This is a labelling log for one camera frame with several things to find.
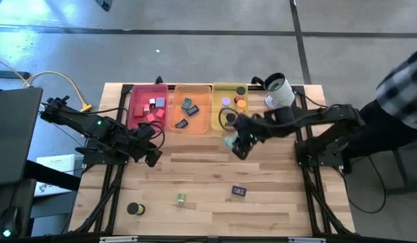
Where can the black aluminium table frame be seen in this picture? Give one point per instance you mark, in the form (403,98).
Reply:
(115,199)

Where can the translucent pink plastic bin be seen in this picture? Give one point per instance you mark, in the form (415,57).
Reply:
(144,92)

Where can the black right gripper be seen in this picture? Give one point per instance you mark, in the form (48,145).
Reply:
(250,130)

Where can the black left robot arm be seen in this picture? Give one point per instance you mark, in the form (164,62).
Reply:
(80,121)

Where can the dark grey monitor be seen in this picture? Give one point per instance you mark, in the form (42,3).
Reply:
(13,135)

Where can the purple hourglass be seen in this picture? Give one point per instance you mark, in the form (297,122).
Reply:
(226,101)

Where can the lavender cube charger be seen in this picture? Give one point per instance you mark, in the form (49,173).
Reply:
(160,102)

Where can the black-capped hourglass blue sand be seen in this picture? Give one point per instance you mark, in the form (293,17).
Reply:
(231,117)

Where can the white booklet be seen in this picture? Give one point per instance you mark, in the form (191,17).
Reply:
(56,162)

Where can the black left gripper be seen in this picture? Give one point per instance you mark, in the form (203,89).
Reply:
(141,140)

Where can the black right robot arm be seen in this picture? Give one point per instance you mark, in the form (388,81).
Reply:
(323,114)

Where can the white and black charger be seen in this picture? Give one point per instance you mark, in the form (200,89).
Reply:
(152,101)

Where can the orange hourglass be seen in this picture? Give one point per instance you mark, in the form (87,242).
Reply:
(241,104)

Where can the black-capped hourglass red sand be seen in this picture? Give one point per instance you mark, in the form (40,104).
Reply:
(241,90)

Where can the red multi-port charger block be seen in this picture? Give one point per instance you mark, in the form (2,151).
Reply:
(138,110)

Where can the blue digital clock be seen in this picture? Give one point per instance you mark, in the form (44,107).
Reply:
(192,110)

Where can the black floor object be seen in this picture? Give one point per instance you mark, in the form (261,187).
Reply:
(104,4)

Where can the teal digital clock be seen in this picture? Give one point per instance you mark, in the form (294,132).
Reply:
(186,103)

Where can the black floor bar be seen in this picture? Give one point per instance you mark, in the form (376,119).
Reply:
(9,74)

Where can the black-capped hourglass yellow sand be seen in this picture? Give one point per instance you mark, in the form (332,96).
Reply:
(132,208)

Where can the grey tilted panel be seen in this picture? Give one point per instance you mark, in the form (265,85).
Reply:
(279,89)

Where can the translucent orange plastic bin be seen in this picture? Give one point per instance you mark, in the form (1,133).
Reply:
(195,125)

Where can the black computer mouse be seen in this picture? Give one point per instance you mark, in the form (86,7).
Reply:
(9,221)

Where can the pink and white charger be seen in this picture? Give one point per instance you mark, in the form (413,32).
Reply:
(146,108)

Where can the person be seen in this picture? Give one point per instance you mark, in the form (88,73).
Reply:
(397,91)

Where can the grey metal cart frame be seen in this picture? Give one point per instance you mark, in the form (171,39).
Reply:
(406,189)

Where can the teal hourglass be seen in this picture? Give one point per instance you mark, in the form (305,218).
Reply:
(228,141)

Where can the translucent yellow plastic bin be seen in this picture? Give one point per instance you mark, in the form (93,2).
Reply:
(218,98)

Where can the silver metal bracket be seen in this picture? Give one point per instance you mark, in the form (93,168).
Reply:
(306,240)
(117,239)

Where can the green and white charger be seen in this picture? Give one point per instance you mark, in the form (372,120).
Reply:
(181,198)

